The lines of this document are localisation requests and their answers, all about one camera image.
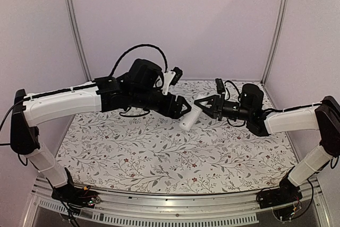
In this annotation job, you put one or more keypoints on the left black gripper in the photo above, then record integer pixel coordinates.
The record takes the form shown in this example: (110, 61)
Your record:
(177, 106)

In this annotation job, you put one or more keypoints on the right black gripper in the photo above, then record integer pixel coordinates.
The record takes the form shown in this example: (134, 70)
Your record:
(217, 107)

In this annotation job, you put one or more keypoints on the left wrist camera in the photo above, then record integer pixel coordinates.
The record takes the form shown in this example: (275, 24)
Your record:
(177, 75)

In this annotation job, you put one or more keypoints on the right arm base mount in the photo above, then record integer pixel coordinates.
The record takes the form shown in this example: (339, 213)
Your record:
(285, 193)

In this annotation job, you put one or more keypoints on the left aluminium frame post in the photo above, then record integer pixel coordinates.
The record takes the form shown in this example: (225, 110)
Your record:
(77, 39)

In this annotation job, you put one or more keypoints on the aluminium frame post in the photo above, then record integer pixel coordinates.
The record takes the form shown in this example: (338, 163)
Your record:
(77, 39)
(275, 40)

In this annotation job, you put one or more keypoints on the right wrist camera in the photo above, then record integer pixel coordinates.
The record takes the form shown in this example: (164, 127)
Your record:
(220, 87)

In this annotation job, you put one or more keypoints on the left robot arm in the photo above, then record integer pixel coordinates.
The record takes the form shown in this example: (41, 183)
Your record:
(144, 86)

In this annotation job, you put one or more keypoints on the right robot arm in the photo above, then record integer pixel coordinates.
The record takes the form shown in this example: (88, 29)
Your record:
(322, 116)

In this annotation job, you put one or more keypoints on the front aluminium rail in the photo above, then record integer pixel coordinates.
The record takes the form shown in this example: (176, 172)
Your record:
(125, 208)

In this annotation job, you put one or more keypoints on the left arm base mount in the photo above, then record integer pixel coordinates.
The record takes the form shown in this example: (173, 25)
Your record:
(79, 197)

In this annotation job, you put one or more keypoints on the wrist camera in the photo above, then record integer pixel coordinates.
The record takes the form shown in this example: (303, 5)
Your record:
(220, 87)
(177, 75)

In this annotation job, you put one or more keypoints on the floral patterned table mat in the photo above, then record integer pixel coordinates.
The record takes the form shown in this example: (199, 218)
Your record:
(153, 154)

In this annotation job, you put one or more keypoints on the white remote control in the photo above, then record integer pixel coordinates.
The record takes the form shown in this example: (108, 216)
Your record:
(189, 120)

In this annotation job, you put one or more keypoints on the right aluminium frame post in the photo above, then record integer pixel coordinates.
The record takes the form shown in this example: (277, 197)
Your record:
(275, 40)

